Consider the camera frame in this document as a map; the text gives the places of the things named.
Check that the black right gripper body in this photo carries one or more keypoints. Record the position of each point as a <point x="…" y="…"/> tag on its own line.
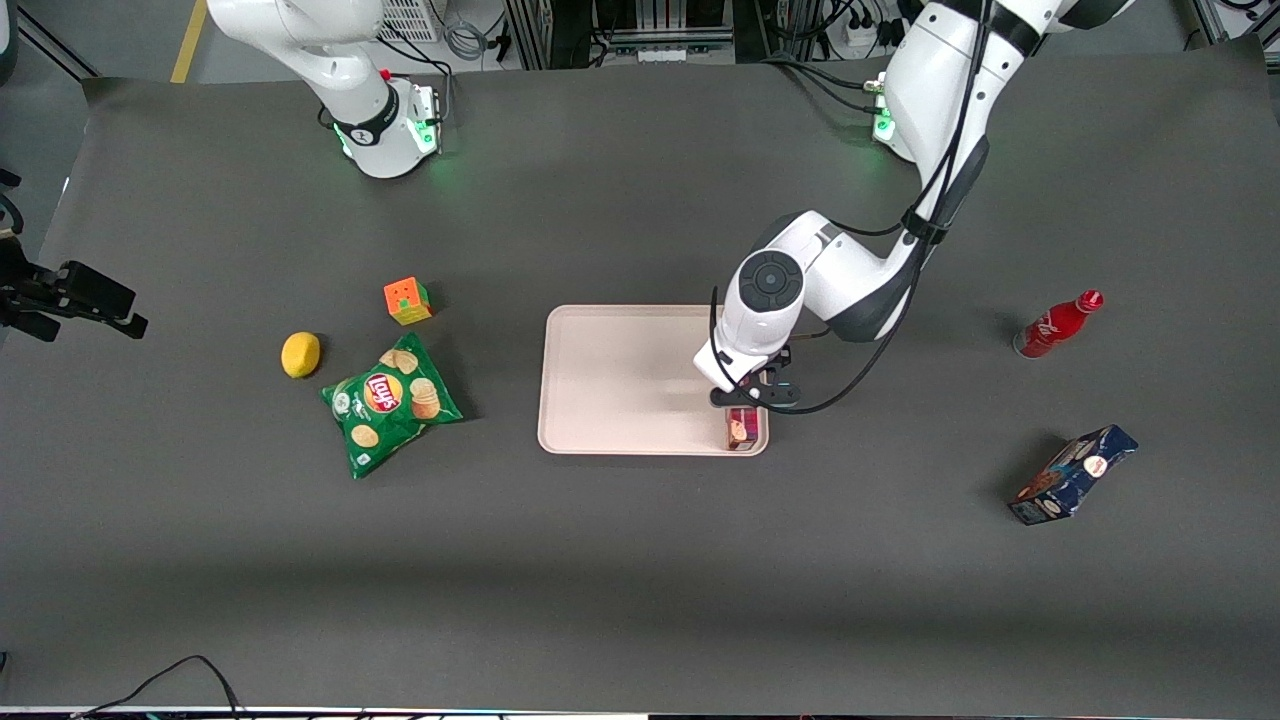
<point x="40" y="295"/>

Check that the red cookie box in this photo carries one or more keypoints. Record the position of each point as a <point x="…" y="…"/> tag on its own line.
<point x="741" y="430"/>

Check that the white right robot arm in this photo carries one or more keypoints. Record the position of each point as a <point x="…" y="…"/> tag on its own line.
<point x="330" y="60"/>

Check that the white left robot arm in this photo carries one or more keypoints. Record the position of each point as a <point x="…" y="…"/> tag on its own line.
<point x="850" y="270"/>

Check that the pale pink plastic tray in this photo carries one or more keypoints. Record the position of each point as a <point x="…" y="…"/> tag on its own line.
<point x="620" y="380"/>

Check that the dark blue cookie box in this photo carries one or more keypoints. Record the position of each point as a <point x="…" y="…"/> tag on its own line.
<point x="1075" y="472"/>

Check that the white vented box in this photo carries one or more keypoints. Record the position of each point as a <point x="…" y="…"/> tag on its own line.
<point x="410" y="18"/>

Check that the yellow lemon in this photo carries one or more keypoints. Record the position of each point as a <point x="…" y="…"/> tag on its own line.
<point x="300" y="355"/>

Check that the dark grey table mat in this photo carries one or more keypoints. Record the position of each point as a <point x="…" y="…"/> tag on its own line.
<point x="640" y="560"/>

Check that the green chips bag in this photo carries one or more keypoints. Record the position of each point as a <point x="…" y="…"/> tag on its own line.
<point x="390" y="405"/>

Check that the orange green puzzle cube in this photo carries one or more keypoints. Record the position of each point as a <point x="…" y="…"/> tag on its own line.
<point x="407" y="301"/>

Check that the red cola bottle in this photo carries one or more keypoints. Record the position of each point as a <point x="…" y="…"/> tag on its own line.
<point x="1052" y="327"/>

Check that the white power strip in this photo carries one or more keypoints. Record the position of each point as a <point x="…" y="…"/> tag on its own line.
<point x="858" y="36"/>

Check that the aluminium equipment rack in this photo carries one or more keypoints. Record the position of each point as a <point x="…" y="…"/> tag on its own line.
<point x="620" y="25"/>

